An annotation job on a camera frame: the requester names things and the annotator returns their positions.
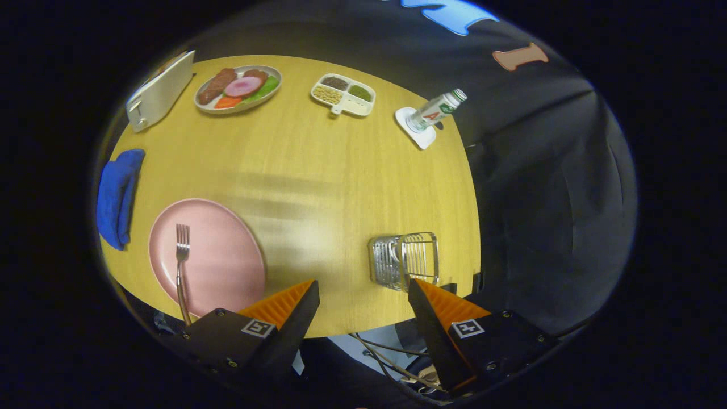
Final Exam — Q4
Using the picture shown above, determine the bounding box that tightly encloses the pink ham slice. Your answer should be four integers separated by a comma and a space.
224, 76, 264, 98

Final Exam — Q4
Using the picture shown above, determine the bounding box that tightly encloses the white square coaster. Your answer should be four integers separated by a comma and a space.
395, 106, 437, 151

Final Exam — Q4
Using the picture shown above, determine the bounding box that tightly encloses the brown meat patty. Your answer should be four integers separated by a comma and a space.
198, 68, 238, 106

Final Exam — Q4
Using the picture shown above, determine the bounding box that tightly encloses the white divided condiment tray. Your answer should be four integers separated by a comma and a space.
310, 73, 377, 118

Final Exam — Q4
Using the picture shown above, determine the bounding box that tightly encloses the beige cable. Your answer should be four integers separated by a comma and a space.
348, 332, 449, 398

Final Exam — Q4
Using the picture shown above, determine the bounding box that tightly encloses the metal fork wooden handle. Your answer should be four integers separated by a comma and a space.
175, 224, 193, 327

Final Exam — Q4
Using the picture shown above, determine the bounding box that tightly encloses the green lettuce leaf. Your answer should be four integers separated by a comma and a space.
244, 76, 280, 104

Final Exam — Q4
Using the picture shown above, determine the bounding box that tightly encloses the white bottle green label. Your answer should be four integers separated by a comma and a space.
407, 89, 468, 133

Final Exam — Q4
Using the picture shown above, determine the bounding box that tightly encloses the metal wire cutlery rack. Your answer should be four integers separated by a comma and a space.
368, 232, 440, 292

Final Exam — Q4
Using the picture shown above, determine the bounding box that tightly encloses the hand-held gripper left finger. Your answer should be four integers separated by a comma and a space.
182, 279, 320, 393

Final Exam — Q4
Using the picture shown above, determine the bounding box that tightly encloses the pink round plate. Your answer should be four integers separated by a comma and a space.
148, 198, 266, 319

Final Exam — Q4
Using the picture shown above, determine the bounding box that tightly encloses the blue towel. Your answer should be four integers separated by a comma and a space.
96, 149, 146, 251

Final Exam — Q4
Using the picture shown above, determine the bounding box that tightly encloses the white toaster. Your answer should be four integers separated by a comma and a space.
126, 50, 197, 133

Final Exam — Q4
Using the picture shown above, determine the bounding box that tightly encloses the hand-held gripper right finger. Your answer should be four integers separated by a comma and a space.
408, 278, 560, 398

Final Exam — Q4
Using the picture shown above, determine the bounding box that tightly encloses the white oval food plate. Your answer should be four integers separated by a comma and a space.
194, 65, 283, 115

